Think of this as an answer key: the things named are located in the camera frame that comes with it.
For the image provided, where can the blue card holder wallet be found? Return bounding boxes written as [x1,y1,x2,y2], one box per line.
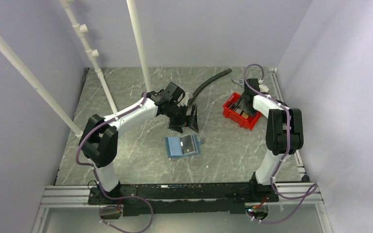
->
[165,134,204,159]

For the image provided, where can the black base bar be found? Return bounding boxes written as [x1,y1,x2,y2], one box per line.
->
[88,180,279,216]

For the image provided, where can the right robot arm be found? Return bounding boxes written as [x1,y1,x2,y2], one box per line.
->
[243,79,304,201]

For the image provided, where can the aluminium rail at right edge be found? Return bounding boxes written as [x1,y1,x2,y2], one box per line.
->
[266,70,304,181]

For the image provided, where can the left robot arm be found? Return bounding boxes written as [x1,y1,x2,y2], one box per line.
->
[75,83,199,204]

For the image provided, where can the stack of white cards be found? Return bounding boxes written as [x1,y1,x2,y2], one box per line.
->
[230,103,249,119]

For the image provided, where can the red plastic bin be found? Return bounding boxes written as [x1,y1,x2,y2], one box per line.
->
[222,92,262,131]

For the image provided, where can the white PVC pipe frame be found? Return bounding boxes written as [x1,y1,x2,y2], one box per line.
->
[0,0,152,137]

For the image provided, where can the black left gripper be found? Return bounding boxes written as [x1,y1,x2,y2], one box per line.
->
[166,102,199,134]

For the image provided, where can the red-handled adjustable wrench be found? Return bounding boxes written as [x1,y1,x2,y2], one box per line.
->
[231,77,245,88]

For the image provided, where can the aluminium rail at front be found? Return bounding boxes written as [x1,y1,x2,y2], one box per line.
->
[40,182,313,208]

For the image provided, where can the black foam hose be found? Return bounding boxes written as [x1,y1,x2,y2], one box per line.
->
[186,68,232,107]

